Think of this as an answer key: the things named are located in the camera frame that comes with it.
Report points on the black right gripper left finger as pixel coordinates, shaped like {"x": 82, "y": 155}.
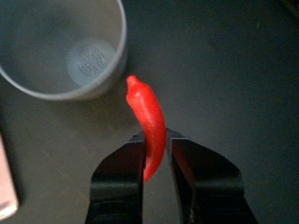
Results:
{"x": 116, "y": 180}

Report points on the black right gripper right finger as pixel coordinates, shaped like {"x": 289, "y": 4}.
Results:
{"x": 210, "y": 183}

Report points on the red toy chile pepper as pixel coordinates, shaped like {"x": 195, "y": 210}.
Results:
{"x": 148, "y": 116}

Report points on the grey plastic bowl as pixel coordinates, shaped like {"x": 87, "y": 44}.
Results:
{"x": 58, "y": 49}

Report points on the pale pink flat object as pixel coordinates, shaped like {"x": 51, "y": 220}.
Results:
{"x": 6, "y": 186}

